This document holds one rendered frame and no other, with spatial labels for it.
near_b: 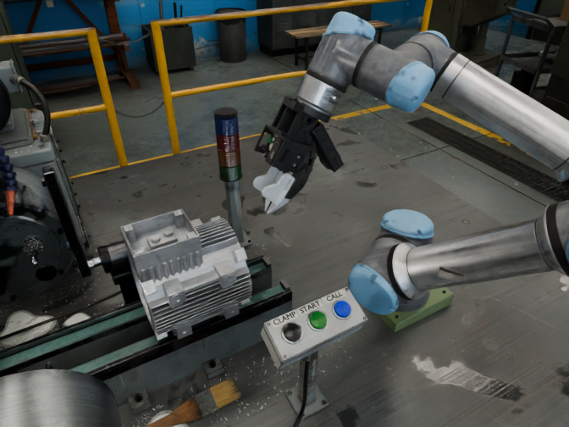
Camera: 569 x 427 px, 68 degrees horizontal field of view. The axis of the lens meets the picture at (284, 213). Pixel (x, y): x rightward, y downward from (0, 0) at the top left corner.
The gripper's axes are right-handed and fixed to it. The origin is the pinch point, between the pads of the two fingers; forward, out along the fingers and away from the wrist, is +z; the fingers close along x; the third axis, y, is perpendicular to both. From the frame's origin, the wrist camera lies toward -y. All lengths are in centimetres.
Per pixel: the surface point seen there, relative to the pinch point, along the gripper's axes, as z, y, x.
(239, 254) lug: 11.0, 2.6, 0.4
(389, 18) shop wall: -162, -462, -504
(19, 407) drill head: 23.0, 37.6, 20.4
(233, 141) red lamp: -1.8, -6.4, -33.5
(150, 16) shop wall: -3, -117, -509
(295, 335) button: 12.2, 1.4, 21.1
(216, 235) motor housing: 10.2, 5.9, -4.6
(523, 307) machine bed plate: 2, -70, 24
